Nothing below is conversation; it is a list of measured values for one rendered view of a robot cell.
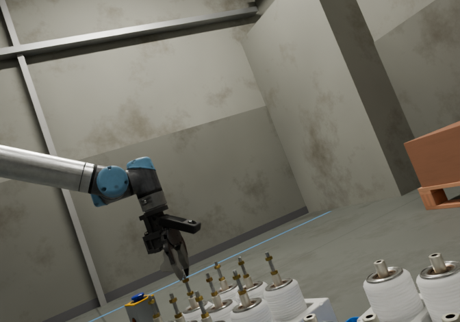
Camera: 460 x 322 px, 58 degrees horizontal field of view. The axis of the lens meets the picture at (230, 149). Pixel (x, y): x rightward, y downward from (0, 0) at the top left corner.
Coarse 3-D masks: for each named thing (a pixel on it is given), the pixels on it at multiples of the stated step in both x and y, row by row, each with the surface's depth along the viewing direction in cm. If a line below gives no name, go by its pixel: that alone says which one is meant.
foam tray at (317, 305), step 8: (312, 304) 105; (320, 304) 104; (328, 304) 105; (304, 312) 101; (312, 312) 101; (320, 312) 102; (328, 312) 104; (296, 320) 98; (320, 320) 102; (328, 320) 103; (336, 320) 105
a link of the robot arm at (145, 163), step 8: (136, 160) 118; (144, 160) 119; (128, 168) 119; (136, 168) 118; (144, 168) 118; (152, 168) 120; (136, 176) 117; (144, 176) 118; (152, 176) 119; (136, 184) 117; (144, 184) 117; (152, 184) 118; (160, 184) 121; (136, 192) 118; (144, 192) 117; (152, 192) 117
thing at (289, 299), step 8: (280, 288) 103; (288, 288) 103; (296, 288) 104; (264, 296) 105; (272, 296) 103; (280, 296) 102; (288, 296) 102; (296, 296) 103; (272, 304) 103; (280, 304) 102; (288, 304) 102; (296, 304) 103; (304, 304) 104; (272, 312) 104; (280, 312) 102; (288, 312) 102; (296, 312) 102; (280, 320) 103; (288, 320) 102
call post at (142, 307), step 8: (152, 296) 125; (136, 304) 121; (144, 304) 123; (128, 312) 125; (136, 312) 120; (144, 312) 122; (152, 312) 123; (136, 320) 121; (144, 320) 121; (152, 320) 122
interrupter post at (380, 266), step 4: (380, 260) 84; (376, 264) 83; (380, 264) 83; (384, 264) 83; (376, 268) 83; (380, 268) 83; (384, 268) 83; (380, 272) 83; (384, 272) 83; (388, 272) 83; (380, 276) 83; (384, 276) 83
